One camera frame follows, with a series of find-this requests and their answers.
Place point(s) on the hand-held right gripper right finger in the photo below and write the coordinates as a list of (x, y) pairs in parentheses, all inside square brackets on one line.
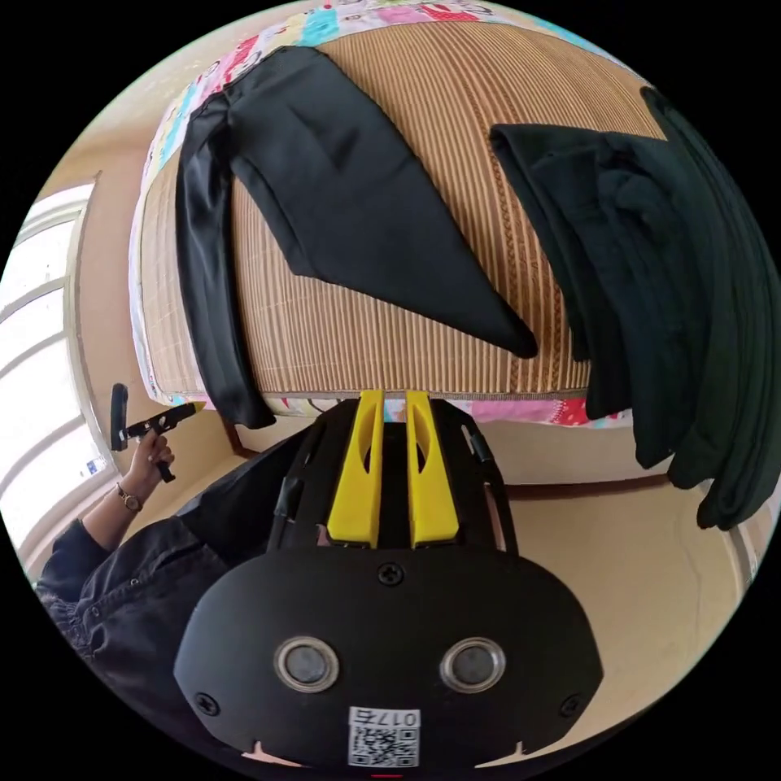
[(431, 488)]

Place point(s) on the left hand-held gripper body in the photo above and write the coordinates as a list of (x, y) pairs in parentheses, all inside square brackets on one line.
[(160, 427)]

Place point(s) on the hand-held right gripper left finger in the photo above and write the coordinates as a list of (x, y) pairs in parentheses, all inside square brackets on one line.
[(354, 488)]

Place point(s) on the person's left forearm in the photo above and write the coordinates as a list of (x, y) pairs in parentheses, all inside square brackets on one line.
[(110, 518)]

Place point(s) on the black pants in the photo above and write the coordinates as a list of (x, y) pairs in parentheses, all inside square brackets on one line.
[(342, 201)]

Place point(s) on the person's left hand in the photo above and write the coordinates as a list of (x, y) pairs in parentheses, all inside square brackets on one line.
[(150, 467)]

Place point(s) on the window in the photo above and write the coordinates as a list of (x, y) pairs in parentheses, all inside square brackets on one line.
[(36, 342)]

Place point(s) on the pile of clothes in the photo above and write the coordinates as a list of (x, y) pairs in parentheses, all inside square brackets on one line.
[(647, 293)]

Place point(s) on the bed with woven mat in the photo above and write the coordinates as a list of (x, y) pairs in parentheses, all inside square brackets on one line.
[(427, 97)]

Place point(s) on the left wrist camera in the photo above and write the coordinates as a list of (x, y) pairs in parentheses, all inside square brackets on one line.
[(118, 417)]

